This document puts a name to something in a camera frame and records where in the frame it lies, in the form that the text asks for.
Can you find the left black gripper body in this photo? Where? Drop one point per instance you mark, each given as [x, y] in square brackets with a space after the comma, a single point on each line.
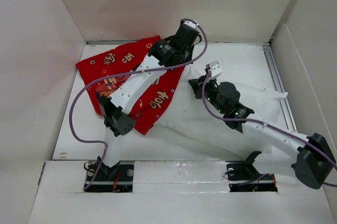
[188, 51]

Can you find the aluminium rail right side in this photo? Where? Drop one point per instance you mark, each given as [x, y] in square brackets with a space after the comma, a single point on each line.
[287, 116]

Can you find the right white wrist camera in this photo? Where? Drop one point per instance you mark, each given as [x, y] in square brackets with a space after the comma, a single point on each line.
[213, 70]

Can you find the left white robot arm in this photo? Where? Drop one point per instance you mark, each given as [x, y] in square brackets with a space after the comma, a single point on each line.
[116, 107]

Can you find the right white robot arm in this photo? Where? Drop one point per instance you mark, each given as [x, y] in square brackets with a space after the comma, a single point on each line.
[310, 158]

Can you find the white pillow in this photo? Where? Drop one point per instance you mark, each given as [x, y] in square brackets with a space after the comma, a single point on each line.
[191, 118]

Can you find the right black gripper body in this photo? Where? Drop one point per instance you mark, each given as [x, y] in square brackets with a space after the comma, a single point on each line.
[210, 91]

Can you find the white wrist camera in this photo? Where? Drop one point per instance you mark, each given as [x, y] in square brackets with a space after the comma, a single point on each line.
[213, 70]
[191, 24]

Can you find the white taped foam block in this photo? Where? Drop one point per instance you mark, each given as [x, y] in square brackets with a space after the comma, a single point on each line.
[183, 177]

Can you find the red cartoon print pillowcase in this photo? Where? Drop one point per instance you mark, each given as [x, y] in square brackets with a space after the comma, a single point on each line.
[125, 58]

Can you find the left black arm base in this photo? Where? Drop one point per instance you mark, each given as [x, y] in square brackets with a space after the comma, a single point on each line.
[116, 179]

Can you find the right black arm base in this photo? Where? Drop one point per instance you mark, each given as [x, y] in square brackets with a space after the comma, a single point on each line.
[244, 177]

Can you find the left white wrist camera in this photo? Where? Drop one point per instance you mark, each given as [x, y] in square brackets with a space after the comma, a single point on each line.
[191, 24]

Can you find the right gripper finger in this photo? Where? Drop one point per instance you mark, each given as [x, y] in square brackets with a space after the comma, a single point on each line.
[197, 83]
[197, 92]

